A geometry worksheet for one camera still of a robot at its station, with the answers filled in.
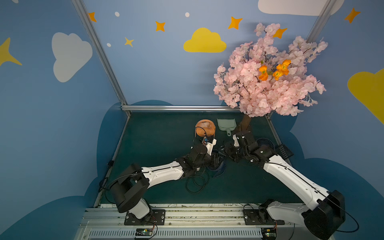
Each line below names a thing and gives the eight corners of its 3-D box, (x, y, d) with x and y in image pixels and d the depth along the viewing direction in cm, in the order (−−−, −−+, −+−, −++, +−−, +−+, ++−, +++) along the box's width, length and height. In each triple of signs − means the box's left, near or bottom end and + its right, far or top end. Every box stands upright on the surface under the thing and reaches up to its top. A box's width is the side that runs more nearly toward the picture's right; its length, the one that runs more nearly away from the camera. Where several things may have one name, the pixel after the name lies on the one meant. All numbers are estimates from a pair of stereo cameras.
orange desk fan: (195, 138, 107) (195, 127, 97) (195, 131, 112) (195, 119, 102) (214, 138, 108) (216, 127, 97) (213, 131, 112) (215, 119, 102)
